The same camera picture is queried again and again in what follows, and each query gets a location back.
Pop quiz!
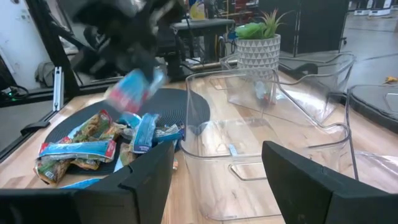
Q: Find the yellow container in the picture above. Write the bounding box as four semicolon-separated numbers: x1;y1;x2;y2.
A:
189;1;206;21

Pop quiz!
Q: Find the green succulent plant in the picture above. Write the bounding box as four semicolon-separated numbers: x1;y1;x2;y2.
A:
234;8;295;40

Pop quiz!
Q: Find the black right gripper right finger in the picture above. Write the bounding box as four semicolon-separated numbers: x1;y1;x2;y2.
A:
261;139;398;224

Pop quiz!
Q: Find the black plastic clamp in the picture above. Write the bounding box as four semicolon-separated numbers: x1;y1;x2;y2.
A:
20;120;51;137

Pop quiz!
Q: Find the black cabinet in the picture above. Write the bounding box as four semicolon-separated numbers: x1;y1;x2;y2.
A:
257;0;351;57

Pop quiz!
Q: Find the silver aluminium extrusion piece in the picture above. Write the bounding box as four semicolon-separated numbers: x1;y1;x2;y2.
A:
52;66;65;112

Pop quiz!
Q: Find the green granola bar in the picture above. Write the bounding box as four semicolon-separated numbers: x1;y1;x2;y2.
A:
99;123;127;141
119;142;137;166
67;109;114;142
71;158;100;170
34;158;74;186

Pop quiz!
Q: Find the white patterned plant pot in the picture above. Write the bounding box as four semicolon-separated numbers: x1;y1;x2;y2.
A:
235;33;282;80

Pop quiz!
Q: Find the black round placemat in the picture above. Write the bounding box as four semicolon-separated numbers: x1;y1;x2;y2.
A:
43;88;211;175

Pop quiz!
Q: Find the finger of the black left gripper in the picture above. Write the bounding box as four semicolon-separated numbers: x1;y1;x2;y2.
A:
136;54;161;82

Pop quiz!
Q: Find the dark grey desk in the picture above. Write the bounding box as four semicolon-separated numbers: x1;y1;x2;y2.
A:
172;17;236;63

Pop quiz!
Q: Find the black cable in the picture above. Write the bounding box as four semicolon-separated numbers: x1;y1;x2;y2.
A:
0;85;30;102

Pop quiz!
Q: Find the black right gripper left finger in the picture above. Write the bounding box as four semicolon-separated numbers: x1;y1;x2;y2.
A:
0;141;175;224

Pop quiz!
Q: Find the clear plastic bin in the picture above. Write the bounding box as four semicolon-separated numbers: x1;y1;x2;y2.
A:
219;52;357;125
345;83;398;194
179;67;354;222

